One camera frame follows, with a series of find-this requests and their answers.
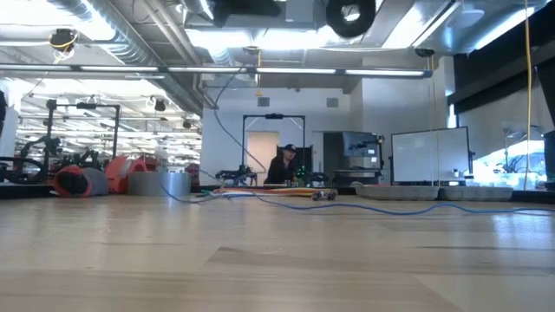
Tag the person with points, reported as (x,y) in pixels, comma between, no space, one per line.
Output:
(282,169)

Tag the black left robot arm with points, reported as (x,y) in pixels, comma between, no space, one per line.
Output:
(2,112)

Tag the red tape dispenser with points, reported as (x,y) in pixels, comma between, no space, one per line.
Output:
(115,173)

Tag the grey duct tape roll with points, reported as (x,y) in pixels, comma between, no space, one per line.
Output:
(160,184)

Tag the grey wall vent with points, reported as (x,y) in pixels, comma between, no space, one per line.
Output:
(263,102)
(332,102)

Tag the black background robot arm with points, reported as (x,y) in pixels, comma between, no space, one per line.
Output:
(43,145)
(236,174)

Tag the black robot station frame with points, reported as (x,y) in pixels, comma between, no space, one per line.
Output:
(116,134)

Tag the black gantry frame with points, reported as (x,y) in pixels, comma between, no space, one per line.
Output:
(274,116)

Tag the black cabinet with monitor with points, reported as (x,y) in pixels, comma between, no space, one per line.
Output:
(334,156)

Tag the black plastic spool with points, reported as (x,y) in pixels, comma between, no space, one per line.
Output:
(334,21)

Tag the whiteboard on stand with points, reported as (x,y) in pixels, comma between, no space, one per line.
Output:
(429,156)

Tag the black hanging spot lamp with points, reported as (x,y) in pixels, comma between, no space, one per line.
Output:
(160,105)
(187,124)

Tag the black dome camera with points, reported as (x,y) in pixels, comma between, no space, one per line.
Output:
(424,52)

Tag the grey cylinder with red rim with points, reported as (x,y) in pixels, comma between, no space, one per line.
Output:
(97,182)

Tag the long ceiling light strip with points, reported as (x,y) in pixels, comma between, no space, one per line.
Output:
(208,69)

